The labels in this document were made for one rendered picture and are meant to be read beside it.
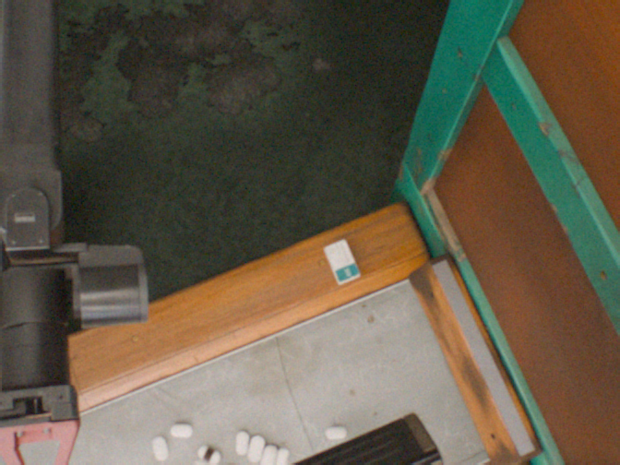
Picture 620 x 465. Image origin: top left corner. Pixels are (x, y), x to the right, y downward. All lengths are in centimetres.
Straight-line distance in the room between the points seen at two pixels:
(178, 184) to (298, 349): 99
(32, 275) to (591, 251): 46
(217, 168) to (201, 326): 95
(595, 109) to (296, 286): 61
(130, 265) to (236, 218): 125
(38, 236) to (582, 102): 45
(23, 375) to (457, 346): 58
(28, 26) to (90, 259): 24
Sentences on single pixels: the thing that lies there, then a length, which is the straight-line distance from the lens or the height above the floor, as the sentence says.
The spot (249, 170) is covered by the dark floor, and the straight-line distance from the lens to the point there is 187.
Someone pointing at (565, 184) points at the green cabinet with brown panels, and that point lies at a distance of 54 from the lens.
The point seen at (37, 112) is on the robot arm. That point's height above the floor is 122.
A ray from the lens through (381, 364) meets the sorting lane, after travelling 100.
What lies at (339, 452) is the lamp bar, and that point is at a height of 107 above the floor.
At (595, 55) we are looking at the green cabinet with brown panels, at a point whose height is 136.
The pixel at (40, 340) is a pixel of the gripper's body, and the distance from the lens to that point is 56.
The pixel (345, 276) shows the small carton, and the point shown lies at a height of 78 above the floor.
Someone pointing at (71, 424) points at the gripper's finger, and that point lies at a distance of 56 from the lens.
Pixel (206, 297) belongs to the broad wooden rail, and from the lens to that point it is 100.
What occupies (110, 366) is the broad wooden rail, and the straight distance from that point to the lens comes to 103.
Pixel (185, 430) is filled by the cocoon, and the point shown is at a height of 76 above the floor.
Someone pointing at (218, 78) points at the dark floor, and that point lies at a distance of 201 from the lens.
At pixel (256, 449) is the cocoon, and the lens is 98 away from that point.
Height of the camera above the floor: 173
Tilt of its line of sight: 75 degrees down
